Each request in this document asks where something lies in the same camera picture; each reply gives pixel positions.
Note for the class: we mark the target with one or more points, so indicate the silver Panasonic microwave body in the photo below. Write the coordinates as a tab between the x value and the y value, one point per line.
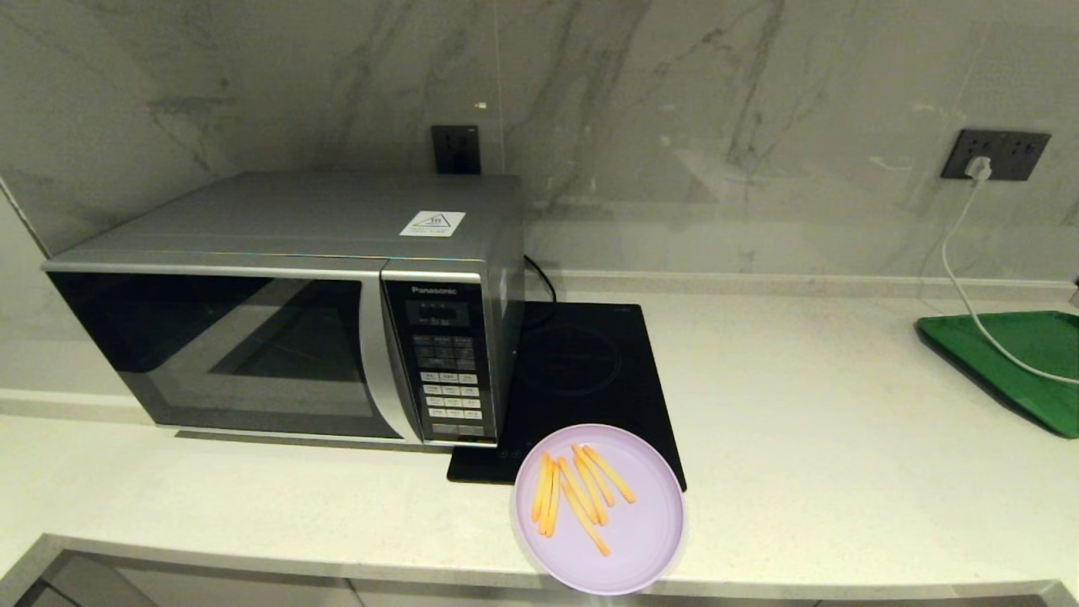
295	211

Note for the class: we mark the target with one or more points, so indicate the white triangle warning sticker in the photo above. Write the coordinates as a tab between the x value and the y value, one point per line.
432	223

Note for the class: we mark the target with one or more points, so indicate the white power plug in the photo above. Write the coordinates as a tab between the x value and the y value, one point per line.
979	169

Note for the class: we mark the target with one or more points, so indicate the microwave door with dark glass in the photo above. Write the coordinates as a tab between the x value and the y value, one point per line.
169	337

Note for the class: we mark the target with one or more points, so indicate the small black wall socket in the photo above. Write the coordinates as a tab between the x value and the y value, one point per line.
456	150

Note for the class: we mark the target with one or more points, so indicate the lilac round plate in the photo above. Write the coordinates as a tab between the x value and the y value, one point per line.
649	531

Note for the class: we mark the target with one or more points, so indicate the orange carrot sticks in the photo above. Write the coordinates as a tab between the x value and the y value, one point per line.
548	499

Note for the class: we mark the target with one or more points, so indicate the wide black wall socket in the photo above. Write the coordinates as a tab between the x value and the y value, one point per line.
1016	154

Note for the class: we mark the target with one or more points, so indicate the black induction cooktop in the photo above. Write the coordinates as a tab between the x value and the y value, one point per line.
590	362

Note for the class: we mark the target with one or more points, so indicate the green plastic tray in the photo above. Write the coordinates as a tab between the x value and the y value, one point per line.
1020	354

